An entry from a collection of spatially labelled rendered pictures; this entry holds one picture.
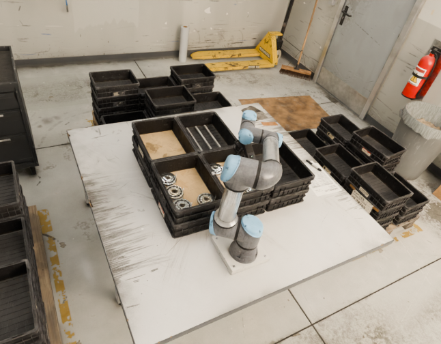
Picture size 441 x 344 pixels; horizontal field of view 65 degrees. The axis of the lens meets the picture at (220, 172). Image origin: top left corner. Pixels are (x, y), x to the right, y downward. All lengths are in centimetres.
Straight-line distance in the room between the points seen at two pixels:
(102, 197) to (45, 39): 313
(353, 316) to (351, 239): 76
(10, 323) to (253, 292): 115
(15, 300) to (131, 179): 86
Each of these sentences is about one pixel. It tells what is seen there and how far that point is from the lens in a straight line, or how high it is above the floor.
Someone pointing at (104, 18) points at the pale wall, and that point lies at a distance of 496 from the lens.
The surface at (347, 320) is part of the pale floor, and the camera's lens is 280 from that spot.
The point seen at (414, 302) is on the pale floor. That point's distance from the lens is 318.
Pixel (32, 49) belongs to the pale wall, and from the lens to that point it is 499.
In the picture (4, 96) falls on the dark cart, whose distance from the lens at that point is 290.
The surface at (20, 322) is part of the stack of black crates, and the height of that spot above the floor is 49.
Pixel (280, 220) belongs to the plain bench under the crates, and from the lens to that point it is 215.
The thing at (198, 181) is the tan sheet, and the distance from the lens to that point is 205.
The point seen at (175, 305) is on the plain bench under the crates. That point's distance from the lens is 173.
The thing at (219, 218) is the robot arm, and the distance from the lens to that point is 167.
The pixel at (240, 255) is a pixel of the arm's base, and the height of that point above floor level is 77.
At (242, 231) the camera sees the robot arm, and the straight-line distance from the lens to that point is 172.
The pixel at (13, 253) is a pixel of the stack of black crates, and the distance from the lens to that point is 239.
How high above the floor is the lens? 224
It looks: 41 degrees down
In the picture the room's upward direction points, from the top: 12 degrees clockwise
